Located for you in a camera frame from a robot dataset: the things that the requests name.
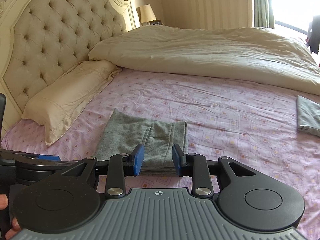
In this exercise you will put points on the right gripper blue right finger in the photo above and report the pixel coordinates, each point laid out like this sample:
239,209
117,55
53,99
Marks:
196,167

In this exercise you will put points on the folded grey-green garment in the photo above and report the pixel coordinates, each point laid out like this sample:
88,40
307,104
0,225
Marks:
307,116

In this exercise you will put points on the pink patterned bed sheet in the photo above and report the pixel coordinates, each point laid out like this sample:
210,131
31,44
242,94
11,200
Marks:
252,123

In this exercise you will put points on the grey speckled pants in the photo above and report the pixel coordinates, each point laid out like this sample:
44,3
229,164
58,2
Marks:
123,133

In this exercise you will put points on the green curtain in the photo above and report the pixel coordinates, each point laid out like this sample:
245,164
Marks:
263,14

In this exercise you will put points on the cream pillow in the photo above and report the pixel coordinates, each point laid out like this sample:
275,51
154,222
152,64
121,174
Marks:
57,106

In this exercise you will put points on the cream tufted headboard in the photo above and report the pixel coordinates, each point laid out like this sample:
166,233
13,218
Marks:
43,39

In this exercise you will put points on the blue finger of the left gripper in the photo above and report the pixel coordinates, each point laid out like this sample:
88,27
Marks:
48,157

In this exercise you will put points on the left hand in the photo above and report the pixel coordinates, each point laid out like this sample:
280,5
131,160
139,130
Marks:
9,227

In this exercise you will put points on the cream table lamp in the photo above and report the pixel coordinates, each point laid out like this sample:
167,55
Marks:
146,14

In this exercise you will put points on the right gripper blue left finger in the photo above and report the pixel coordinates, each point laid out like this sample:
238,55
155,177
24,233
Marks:
120,166

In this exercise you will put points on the cream duvet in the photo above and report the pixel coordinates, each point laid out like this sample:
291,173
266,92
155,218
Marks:
250,54

